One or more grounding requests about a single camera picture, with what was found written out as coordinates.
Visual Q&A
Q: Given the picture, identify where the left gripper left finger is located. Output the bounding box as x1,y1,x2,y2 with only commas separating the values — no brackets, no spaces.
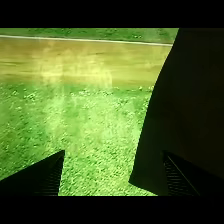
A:
0,149,66,197

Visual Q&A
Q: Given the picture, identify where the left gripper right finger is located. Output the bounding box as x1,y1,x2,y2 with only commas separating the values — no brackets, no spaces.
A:
161,150,224,197

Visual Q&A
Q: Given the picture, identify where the black garment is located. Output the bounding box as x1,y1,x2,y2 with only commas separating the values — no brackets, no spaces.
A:
128,27,224,197

